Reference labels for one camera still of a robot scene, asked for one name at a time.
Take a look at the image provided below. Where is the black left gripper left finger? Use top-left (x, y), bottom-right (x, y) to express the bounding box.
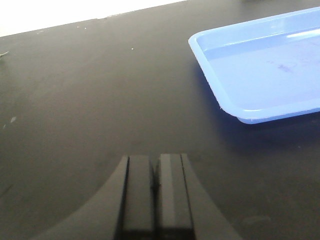
top-left (36, 155), bottom-right (155, 240)

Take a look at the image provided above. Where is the blue plastic tray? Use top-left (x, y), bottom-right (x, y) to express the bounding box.
top-left (188, 7), bottom-right (320, 124)

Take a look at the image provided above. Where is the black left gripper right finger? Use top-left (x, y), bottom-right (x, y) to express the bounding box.
top-left (155, 153), bottom-right (241, 240)

